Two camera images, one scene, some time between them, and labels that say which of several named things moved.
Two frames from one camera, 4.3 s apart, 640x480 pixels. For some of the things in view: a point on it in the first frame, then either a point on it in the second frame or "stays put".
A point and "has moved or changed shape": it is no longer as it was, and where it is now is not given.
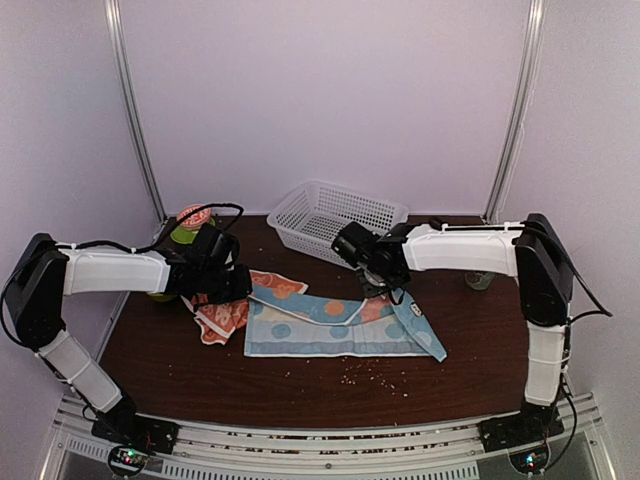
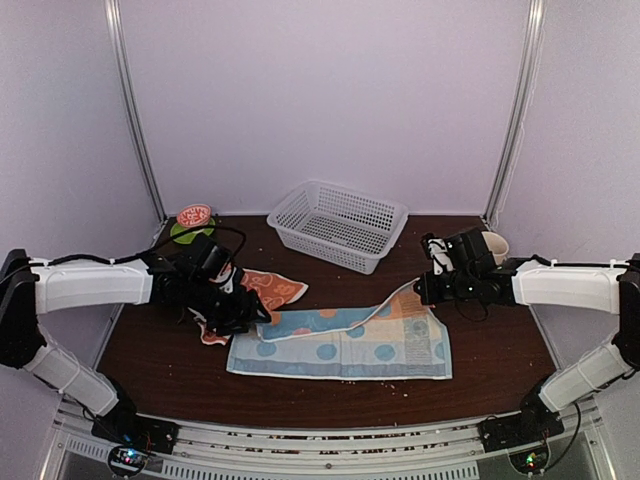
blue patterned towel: [282, 322] has moved or changed shape
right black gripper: [372, 291] to [428, 293]
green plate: [182, 235] stays put
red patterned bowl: [197, 221] stays put
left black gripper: [242, 287] to [243, 311]
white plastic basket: [309, 219] stays put
